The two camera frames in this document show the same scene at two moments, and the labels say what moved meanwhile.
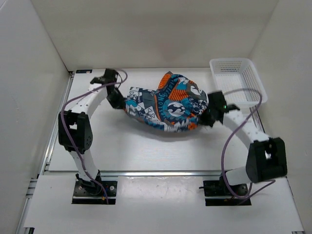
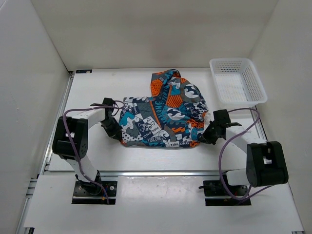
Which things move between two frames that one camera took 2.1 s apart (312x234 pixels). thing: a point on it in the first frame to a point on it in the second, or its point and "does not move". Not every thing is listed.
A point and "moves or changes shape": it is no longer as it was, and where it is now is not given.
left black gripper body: x=116 y=99 to x=111 y=126
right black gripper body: x=207 y=119 to x=210 y=134
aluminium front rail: x=162 y=173 does not move
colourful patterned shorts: x=176 y=105 moves or changes shape
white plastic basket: x=229 y=74 does not move
